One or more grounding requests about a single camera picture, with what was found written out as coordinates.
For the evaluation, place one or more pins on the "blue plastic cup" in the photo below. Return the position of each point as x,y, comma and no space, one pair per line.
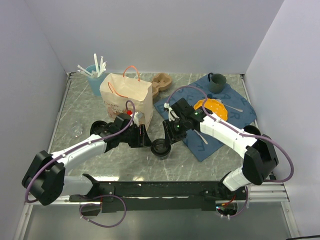
95,83

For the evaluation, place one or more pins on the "blue letter-print cloth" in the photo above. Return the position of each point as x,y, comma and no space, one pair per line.
230,97

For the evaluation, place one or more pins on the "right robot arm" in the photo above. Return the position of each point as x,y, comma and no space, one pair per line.
258,153

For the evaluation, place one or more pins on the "white wrapped straw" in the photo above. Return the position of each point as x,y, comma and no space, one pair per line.
83,71
96,63
101,67

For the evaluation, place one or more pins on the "silver fork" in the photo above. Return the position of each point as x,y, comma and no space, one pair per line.
203,139

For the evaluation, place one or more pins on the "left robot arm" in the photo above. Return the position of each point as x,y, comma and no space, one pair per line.
47,177

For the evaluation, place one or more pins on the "orange dotted plate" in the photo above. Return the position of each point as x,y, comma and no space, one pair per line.
216,107

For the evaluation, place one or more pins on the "black coffee cup lid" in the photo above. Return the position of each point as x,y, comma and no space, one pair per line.
160,146

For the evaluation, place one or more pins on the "clear plastic lid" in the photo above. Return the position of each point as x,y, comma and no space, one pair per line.
76,129

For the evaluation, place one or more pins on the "black mounting base rail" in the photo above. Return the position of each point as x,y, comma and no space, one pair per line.
116,196

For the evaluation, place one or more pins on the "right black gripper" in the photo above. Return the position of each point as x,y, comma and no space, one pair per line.
171,136

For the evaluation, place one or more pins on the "brown paper takeout bag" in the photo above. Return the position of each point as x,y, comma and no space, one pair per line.
116,89

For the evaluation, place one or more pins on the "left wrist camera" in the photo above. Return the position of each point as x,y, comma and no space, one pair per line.
138,118

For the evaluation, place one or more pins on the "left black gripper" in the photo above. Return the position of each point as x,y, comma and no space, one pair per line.
143,140

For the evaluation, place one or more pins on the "stack of black lids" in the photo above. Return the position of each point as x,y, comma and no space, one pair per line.
99,128

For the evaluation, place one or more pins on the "dark takeout coffee cup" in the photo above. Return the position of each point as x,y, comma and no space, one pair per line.
162,156

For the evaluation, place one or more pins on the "dark green mug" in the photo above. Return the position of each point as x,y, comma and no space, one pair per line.
217,82

